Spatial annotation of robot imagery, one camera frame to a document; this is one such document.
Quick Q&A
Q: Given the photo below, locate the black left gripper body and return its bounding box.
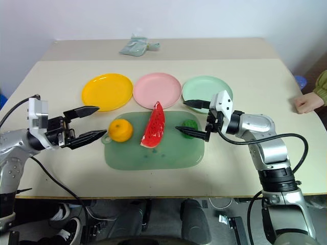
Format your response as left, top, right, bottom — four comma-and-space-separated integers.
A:
45, 115, 77, 150

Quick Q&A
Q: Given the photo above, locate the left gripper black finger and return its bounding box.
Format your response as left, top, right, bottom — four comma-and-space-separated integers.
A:
63, 105, 101, 120
65, 129, 108, 151

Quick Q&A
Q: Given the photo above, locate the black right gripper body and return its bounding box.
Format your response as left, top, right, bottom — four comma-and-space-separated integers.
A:
204, 108, 226, 142

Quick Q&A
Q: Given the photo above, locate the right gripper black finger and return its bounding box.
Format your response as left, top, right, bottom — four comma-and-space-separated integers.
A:
175, 126, 207, 140
182, 99, 212, 110

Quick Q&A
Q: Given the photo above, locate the small green vegetable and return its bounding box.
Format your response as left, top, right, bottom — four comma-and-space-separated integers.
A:
181, 119, 199, 140

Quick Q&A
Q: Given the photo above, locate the light green plastic plate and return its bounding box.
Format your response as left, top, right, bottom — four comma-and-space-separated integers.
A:
181, 75, 233, 114

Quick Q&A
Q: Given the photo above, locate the yellow plastic plate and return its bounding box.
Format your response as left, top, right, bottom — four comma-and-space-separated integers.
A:
81, 73, 134, 112

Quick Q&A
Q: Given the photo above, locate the orange fruit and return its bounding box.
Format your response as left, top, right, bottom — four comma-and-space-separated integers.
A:
108, 118, 134, 143

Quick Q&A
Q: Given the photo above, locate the pink plastic plate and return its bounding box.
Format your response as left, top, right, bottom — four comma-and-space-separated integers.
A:
133, 72, 182, 109

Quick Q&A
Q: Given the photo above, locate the bystander bare hand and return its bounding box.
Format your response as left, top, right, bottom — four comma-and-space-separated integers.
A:
292, 92, 325, 114

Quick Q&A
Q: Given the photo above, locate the translucent green cutting board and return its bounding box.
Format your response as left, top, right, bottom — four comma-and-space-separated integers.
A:
102, 110, 205, 170

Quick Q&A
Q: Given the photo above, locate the red watermelon slice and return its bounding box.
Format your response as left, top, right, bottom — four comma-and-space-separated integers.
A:
139, 101, 166, 149

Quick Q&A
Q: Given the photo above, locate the blue plastic object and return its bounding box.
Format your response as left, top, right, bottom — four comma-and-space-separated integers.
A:
0, 88, 9, 111

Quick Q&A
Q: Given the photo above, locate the white and black sneaker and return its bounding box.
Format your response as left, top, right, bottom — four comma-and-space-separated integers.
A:
49, 203, 71, 228

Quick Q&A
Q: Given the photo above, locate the clear bag with green items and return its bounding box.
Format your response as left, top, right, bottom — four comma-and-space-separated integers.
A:
119, 33, 161, 58

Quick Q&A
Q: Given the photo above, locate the dark grey rounded robot leg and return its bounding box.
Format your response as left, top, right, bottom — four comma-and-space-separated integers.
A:
180, 199, 213, 244
89, 200, 152, 242

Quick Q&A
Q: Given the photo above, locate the black sneaker white sole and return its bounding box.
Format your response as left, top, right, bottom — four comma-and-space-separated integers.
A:
48, 216, 83, 243

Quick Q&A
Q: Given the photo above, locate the blue plastic stool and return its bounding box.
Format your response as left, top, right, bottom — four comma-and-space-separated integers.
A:
293, 75, 309, 90

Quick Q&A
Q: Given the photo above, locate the olive green knit sleeve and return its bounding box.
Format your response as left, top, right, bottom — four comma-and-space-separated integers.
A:
315, 70, 327, 106

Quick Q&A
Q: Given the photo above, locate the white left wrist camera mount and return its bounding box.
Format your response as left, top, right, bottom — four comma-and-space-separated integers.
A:
27, 97, 60, 150

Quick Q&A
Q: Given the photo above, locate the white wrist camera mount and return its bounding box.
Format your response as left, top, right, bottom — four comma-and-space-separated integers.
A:
209, 89, 234, 134
27, 97, 60, 150

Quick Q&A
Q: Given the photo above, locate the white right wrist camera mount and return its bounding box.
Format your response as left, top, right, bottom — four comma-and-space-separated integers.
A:
209, 89, 234, 134

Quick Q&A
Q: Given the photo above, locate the thin black left wrist cable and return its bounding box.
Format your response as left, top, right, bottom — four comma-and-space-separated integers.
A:
0, 94, 41, 128

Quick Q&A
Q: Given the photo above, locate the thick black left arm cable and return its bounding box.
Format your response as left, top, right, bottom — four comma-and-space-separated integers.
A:
30, 156, 90, 245

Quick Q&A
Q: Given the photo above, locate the white ring under table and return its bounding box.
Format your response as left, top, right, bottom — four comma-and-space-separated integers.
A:
208, 196, 233, 209

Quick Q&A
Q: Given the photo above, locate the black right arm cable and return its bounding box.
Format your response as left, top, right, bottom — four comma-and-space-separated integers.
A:
218, 129, 309, 245

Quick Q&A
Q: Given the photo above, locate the black metal bar with bracket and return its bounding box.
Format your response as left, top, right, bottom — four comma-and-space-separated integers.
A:
218, 214, 248, 245

